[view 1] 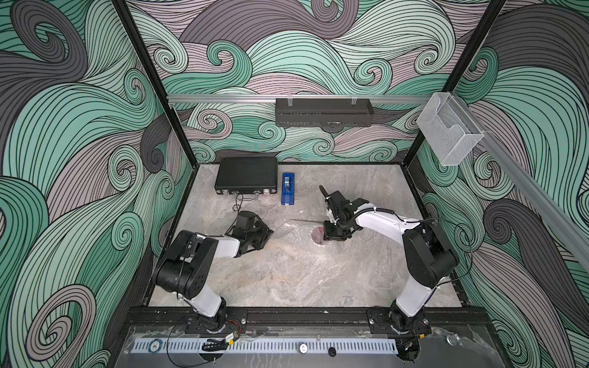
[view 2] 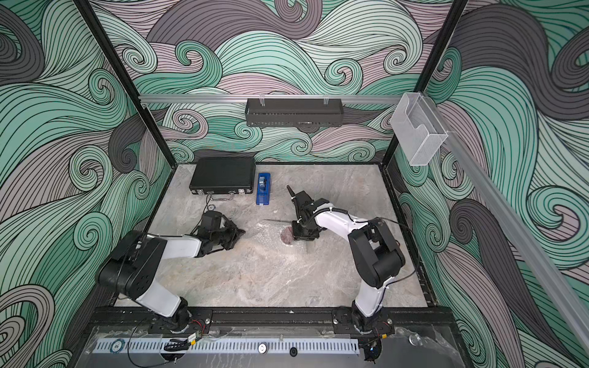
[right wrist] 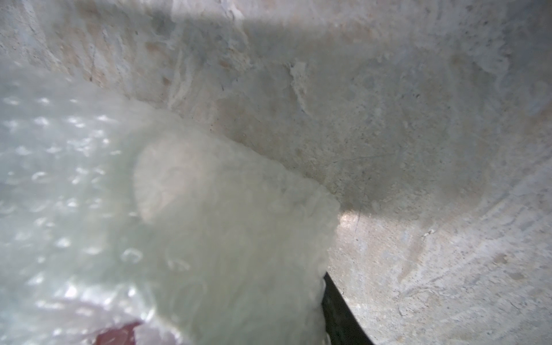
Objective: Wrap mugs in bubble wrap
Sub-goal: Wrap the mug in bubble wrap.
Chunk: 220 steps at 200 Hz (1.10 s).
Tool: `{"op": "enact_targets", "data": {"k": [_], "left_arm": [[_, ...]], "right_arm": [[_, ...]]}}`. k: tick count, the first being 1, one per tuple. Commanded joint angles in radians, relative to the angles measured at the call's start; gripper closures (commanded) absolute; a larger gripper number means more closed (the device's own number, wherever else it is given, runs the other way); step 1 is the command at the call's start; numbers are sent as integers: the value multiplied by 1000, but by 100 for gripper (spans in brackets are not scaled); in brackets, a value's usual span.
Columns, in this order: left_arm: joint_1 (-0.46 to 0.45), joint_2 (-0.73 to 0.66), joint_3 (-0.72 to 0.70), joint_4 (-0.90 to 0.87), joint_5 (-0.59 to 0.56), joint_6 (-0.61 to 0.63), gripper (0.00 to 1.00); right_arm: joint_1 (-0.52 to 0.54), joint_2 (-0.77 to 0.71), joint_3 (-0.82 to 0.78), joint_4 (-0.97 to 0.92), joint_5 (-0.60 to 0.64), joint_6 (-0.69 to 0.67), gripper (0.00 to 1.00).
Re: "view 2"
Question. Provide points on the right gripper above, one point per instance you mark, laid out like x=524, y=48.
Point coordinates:
x=297, y=235

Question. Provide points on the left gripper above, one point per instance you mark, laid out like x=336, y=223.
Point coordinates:
x=235, y=234

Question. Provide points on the blue tape dispenser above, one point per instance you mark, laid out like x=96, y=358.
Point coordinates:
x=263, y=189

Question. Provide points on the clear bubble wrap sheet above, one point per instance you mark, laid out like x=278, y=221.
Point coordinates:
x=279, y=236

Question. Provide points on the white mug red inside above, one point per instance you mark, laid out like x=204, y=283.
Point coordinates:
x=287, y=236

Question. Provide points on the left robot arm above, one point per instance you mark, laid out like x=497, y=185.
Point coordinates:
x=131, y=268

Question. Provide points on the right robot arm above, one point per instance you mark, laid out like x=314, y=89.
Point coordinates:
x=376, y=253

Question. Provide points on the black carrying case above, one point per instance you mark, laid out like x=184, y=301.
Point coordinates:
x=223, y=175

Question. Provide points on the black wall tray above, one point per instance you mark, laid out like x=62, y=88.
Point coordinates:
x=295, y=112

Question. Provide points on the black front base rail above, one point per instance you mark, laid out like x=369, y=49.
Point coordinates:
x=340, y=320

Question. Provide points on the clear plastic wall bin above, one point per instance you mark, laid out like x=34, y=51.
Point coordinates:
x=418, y=125

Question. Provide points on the white slotted cable duct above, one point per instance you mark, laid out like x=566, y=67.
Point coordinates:
x=267, y=345

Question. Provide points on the aluminium back rail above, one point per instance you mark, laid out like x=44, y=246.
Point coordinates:
x=243, y=98

